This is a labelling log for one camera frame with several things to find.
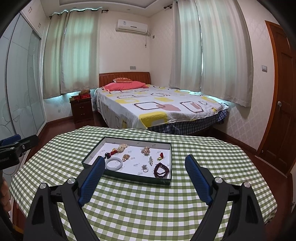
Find left white curtain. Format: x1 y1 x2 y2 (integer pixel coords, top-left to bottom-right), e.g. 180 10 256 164
43 9 102 99

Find wooden door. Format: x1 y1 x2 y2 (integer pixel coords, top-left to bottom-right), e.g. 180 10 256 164
257 21 295 176

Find dark wooden nightstand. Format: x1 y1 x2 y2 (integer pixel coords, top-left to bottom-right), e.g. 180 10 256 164
70 97 93 123

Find red tassel gold charm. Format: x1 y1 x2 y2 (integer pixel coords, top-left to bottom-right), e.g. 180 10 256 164
110 149 118 157

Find red knot gold ornament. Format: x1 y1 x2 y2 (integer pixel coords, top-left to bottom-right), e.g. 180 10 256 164
157 152 164 161

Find orange small cushion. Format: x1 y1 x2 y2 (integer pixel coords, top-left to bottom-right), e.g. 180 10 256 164
113 77 132 83

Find pearl necklace pile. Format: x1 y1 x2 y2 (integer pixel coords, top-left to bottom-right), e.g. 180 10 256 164
112 143 129 153

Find silver rhinestone brooch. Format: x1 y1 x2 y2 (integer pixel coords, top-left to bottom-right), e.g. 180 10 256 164
149 156 154 166

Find red items on nightstand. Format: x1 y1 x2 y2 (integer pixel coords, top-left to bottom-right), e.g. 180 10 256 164
69 89 91 101

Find pink pillow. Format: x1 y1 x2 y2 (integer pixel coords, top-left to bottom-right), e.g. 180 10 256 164
102 81 148 92

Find white jade bangle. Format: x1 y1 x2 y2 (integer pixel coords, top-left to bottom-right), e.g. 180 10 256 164
105 157 123 171

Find green checkered tablecloth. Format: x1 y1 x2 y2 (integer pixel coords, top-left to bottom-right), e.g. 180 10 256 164
10 126 278 240

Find frosted glass wardrobe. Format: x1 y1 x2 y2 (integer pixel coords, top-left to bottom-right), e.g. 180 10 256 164
1 14 45 139

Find white wall air conditioner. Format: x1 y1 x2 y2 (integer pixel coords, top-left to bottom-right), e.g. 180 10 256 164
115 20 148 35

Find wooden headboard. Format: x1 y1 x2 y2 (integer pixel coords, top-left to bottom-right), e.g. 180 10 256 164
99 72 151 87

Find white curtain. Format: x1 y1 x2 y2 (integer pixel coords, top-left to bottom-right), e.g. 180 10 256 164
169 1 253 108
43 9 102 99

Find bed with patterned sheet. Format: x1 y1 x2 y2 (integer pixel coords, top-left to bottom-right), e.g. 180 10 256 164
94 85 229 135

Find right white curtain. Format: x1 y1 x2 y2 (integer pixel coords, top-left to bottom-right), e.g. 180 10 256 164
169 1 253 108

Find gold pearl cluster brooch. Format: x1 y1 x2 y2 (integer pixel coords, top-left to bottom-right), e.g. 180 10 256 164
141 147 151 156

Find green jewelry tray box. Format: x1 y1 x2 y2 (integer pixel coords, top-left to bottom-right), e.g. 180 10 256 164
82 137 173 185

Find dark red bead mala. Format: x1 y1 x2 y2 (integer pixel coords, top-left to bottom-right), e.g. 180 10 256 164
154 163 170 179

